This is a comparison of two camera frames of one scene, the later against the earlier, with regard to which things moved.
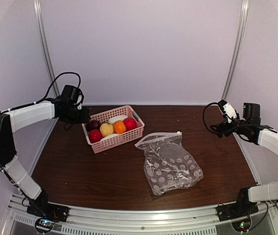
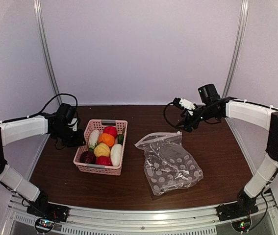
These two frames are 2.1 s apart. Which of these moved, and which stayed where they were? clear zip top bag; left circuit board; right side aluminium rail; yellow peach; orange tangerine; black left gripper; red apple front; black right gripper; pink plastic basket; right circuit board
Moved: black left gripper; red apple front; yellow peach; black right gripper; orange tangerine; pink plastic basket
Stayed: clear zip top bag; right side aluminium rail; left circuit board; right circuit board
